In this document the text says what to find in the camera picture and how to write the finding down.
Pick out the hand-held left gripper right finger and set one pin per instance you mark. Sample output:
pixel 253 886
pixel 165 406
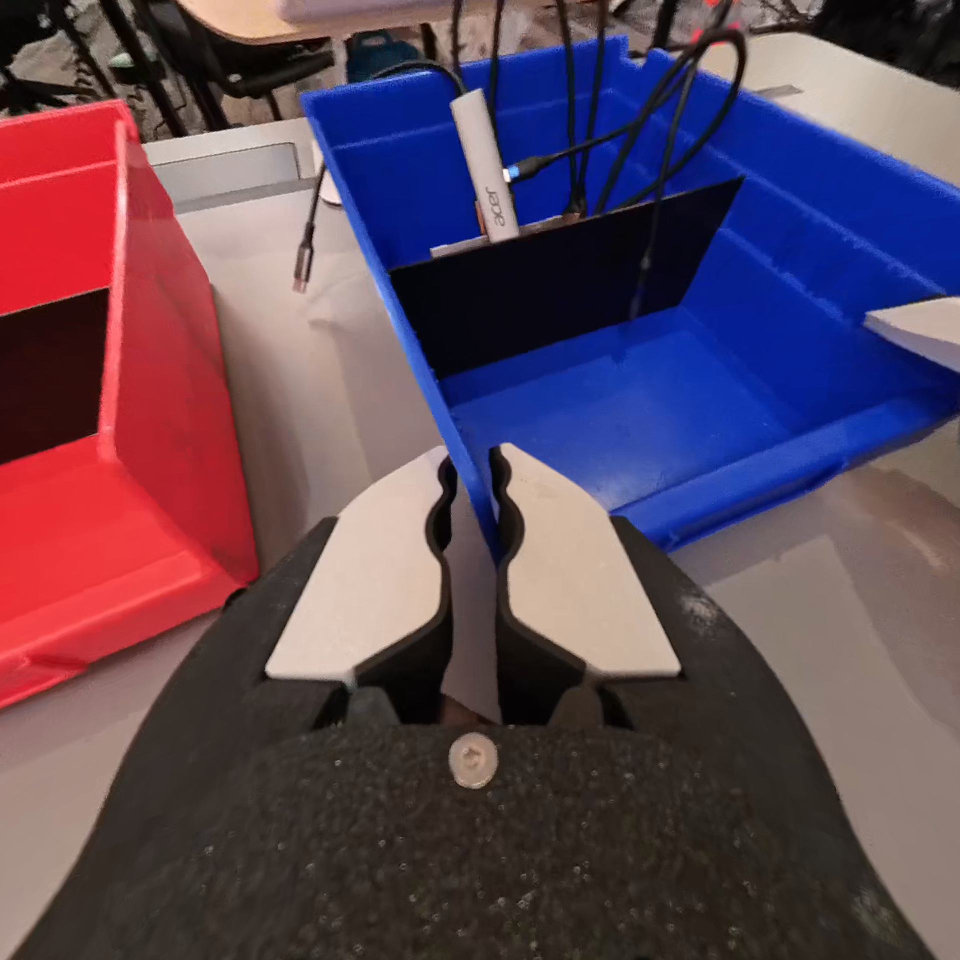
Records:
pixel 577 585

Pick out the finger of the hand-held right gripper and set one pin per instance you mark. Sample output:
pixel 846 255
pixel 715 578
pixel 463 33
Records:
pixel 930 326

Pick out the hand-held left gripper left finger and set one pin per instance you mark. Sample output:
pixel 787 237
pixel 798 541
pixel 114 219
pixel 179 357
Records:
pixel 367 577

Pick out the blue plastic bin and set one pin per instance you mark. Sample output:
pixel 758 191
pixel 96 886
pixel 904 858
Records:
pixel 637 420

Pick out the red plastic bin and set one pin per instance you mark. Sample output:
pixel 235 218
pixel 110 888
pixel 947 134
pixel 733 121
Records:
pixel 165 375

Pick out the grey desk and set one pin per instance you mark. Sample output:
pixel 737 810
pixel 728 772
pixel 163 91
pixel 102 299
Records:
pixel 322 390

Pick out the teal plastic object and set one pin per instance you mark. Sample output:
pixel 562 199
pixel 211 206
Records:
pixel 382 56

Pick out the black office chair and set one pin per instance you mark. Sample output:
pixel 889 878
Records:
pixel 247 67

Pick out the wooden board with black mat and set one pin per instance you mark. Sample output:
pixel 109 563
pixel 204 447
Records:
pixel 247 19

